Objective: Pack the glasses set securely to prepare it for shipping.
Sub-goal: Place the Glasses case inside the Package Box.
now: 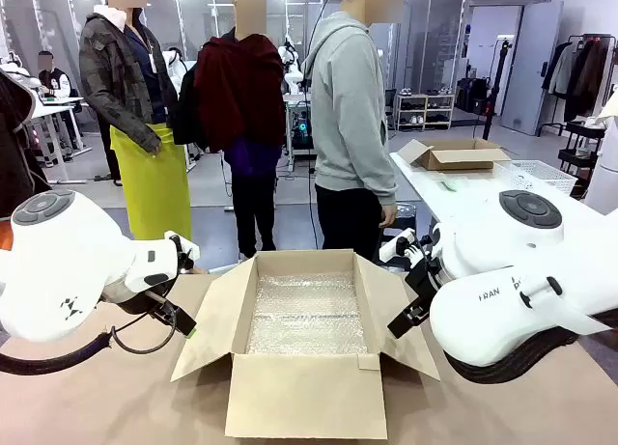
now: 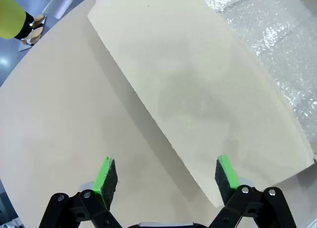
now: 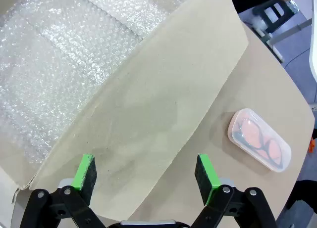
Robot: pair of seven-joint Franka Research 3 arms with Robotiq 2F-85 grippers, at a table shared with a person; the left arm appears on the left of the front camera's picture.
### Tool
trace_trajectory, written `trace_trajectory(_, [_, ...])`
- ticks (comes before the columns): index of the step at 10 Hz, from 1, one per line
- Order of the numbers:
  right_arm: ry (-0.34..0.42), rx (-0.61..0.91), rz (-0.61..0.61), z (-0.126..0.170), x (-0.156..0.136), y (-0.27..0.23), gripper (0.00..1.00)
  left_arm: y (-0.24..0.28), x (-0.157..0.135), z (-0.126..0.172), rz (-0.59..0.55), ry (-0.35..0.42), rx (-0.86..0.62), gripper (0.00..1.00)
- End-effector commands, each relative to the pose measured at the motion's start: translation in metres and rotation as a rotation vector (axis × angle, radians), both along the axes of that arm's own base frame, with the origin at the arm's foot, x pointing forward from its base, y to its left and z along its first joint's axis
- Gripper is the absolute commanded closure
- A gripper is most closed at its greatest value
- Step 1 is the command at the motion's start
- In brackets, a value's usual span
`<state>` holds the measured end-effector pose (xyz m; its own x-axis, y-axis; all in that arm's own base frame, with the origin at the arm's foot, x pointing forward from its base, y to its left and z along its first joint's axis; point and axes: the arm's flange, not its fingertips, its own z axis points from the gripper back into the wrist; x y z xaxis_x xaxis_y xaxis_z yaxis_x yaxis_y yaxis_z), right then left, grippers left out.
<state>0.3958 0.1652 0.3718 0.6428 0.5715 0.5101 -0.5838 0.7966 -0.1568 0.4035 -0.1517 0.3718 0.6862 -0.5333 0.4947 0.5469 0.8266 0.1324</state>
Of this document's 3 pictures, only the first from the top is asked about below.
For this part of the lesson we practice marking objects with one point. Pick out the person's right forearm grey sleeve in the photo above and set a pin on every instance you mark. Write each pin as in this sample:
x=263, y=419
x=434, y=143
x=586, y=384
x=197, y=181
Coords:
x=384, y=175

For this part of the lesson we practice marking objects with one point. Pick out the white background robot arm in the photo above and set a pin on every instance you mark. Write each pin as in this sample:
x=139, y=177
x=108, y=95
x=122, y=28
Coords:
x=292, y=73

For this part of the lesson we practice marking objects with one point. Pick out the grey door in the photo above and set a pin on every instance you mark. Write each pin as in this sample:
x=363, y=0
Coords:
x=531, y=68

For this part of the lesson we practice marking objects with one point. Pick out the white shoe rack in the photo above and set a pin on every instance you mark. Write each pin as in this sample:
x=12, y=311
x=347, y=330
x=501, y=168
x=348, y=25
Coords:
x=425, y=111

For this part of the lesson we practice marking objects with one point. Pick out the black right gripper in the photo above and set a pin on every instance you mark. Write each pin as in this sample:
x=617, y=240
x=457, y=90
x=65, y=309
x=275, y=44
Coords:
x=424, y=283

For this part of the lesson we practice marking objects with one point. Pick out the small open cardboard box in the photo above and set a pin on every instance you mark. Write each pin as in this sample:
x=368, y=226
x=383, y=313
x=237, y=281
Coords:
x=458, y=156

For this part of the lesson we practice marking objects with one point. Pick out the orange cloth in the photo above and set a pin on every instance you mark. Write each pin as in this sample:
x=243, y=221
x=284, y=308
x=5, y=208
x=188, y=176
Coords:
x=5, y=235

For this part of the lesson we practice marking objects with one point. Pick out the large open cardboard box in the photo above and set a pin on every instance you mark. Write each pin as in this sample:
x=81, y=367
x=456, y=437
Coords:
x=304, y=397

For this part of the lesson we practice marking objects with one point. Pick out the white plastic basket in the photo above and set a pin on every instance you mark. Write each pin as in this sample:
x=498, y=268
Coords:
x=541, y=175

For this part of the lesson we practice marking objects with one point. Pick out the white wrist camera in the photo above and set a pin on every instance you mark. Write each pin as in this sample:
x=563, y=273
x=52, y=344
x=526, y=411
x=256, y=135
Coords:
x=396, y=246
x=189, y=252

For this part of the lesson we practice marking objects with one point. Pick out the white background desk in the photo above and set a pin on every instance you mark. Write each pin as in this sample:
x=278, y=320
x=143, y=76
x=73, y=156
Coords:
x=53, y=121

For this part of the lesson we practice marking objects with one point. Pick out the clear bubble wrap sheet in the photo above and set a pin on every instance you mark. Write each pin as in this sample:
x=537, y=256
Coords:
x=306, y=319

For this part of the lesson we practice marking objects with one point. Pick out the mannequin camo jacket yellow skirt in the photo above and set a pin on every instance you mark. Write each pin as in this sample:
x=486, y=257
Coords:
x=125, y=102

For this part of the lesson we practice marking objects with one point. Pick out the person's right hand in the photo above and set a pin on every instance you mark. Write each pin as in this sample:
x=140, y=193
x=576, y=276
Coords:
x=388, y=216

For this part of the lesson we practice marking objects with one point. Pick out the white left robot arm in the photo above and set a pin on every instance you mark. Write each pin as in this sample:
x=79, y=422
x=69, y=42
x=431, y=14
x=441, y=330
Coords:
x=58, y=271

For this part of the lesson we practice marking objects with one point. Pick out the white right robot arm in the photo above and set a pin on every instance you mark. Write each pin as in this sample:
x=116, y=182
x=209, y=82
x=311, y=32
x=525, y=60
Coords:
x=483, y=310

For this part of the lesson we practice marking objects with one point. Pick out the black tripod stand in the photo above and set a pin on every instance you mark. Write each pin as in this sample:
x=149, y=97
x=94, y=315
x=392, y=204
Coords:
x=496, y=88

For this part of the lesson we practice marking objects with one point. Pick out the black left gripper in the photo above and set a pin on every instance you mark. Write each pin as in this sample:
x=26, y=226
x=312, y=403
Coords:
x=176, y=315

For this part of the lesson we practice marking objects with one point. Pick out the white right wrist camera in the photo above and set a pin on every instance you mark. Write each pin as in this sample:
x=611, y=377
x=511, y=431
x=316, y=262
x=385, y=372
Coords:
x=396, y=246

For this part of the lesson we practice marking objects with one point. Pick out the black suitcase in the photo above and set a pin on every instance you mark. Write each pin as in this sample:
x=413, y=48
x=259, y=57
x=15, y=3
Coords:
x=475, y=95

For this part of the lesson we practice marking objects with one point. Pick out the mannequin dark red top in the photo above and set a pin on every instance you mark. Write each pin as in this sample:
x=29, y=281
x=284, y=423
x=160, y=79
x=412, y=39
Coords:
x=241, y=102

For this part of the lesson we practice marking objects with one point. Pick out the person in grey hoodie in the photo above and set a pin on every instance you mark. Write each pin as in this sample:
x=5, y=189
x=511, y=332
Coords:
x=347, y=126

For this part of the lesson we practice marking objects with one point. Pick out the black clothes rack with coats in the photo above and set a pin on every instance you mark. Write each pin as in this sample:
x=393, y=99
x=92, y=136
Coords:
x=579, y=78

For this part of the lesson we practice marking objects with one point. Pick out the white side table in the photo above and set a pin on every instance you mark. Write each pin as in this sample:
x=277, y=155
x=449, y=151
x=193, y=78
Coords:
x=434, y=184

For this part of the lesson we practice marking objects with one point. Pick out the computer tower with glowing fan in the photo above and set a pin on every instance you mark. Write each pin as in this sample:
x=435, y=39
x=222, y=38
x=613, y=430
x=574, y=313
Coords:
x=303, y=129

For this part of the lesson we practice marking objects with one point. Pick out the seated person black white jacket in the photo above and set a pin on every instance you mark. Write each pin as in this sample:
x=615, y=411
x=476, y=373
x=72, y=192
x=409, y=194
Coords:
x=54, y=80

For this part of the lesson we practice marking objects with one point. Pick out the black utility cart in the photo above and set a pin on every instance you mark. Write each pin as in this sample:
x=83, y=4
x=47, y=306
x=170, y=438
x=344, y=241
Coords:
x=581, y=146

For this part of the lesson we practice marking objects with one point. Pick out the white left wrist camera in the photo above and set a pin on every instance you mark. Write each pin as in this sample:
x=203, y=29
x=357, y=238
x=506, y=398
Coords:
x=189, y=252

